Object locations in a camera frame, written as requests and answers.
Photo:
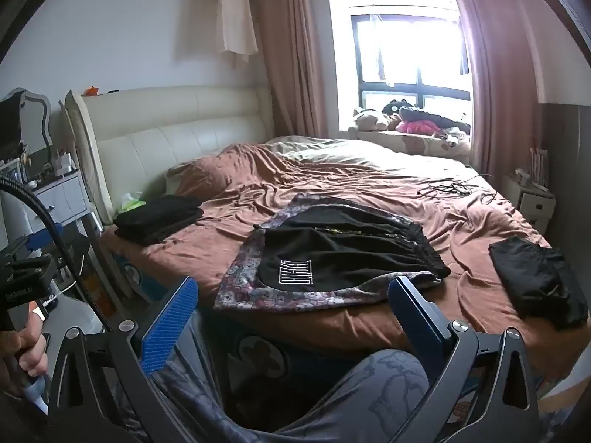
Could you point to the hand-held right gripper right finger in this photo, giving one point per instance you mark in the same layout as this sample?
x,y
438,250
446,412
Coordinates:
x,y
408,318

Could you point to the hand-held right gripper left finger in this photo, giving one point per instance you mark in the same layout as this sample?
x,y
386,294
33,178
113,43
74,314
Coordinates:
x,y
171,323

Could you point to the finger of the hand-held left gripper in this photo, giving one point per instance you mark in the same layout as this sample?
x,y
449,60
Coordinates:
x,y
44,242

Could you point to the black pants with white logo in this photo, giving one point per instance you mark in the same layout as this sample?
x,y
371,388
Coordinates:
x,y
351,249

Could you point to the floral patterned pants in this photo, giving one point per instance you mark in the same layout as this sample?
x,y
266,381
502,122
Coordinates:
x,y
244,286

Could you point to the folded black pants stack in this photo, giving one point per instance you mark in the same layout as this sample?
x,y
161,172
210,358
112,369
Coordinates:
x,y
157,219

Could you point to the person's left hand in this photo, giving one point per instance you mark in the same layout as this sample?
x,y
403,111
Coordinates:
x,y
27,350

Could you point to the white dressing table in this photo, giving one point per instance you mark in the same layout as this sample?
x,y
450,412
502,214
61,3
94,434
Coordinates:
x,y
64,200

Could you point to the person's grey patterned trousers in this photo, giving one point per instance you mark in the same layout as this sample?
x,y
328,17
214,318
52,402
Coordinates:
x,y
369,387

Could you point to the blue cartoon bed sheet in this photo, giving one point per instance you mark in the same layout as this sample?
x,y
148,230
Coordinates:
x,y
263,346

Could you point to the green tissue pack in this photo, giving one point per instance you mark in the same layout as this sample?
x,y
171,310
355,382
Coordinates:
x,y
131,203

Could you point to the silver framed mirror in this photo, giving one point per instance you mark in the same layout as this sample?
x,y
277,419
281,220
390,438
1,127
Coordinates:
x,y
42,115

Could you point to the small orange ornament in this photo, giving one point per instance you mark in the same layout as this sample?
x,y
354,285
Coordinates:
x,y
92,91

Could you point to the white nightstand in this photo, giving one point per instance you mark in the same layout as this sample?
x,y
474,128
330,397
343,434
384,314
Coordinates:
x,y
531,203

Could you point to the beige blanket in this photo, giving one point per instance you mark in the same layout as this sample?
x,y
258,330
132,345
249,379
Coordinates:
x,y
332,150

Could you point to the cream padded headboard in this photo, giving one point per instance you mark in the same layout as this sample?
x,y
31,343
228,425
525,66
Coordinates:
x,y
184,120

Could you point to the pink plush toy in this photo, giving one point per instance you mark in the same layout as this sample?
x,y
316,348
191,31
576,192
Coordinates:
x,y
418,127

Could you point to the books on nightstand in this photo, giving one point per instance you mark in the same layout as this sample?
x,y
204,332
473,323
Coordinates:
x,y
538,164

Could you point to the brown and white plush toy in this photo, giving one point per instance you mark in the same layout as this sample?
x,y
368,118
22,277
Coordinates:
x,y
369,119

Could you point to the black cat plush toy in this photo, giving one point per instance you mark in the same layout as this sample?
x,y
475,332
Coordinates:
x,y
396,107

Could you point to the pink curtain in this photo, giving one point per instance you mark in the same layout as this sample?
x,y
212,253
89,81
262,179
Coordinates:
x,y
295,55
498,78

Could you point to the window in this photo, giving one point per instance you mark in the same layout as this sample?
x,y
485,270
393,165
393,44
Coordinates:
x,y
401,46

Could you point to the cream hanging cloth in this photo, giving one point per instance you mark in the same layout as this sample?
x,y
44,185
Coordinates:
x,y
235,23

